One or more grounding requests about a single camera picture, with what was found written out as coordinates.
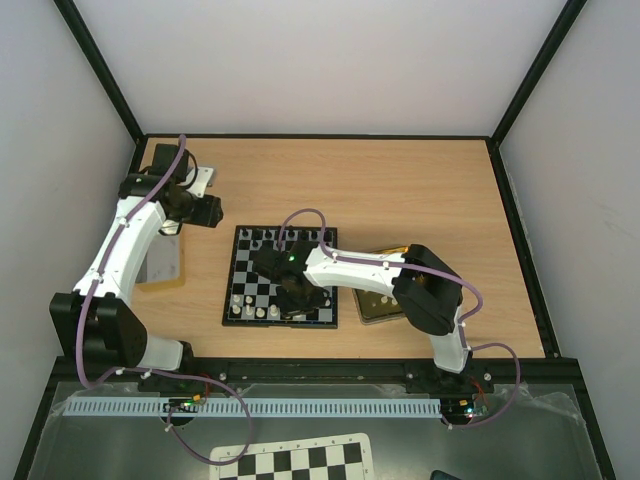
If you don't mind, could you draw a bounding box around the black silver chess board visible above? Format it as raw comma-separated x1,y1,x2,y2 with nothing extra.
221,225,338,329

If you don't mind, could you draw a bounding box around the silver gold tin lid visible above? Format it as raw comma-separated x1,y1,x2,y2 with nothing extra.
136,231,186,292

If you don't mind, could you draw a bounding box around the gold tin with pieces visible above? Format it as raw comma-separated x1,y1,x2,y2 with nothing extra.
349,243,416,326

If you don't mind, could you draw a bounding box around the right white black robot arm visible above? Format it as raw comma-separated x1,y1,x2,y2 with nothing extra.
252,241,471,392

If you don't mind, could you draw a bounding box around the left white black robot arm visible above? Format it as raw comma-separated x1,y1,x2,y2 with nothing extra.
49,135,223,389

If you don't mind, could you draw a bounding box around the printed checkerboard sheet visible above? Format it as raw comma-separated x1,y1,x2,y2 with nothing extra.
209,433,376,480

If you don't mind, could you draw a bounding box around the black phone corner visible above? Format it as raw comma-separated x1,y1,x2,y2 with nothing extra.
430,470,460,480

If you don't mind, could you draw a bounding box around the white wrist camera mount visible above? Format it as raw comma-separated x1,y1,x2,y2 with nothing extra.
186,167,217,198

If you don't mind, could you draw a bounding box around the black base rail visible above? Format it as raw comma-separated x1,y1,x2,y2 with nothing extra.
137,362,496,394

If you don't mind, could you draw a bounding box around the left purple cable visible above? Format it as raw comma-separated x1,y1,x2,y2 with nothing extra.
74,133,256,461

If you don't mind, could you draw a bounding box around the white slotted cable duct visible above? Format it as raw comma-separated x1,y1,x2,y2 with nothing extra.
63,397,441,419

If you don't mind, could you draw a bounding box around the black aluminium frame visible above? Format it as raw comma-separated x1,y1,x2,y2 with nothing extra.
13,1,615,479

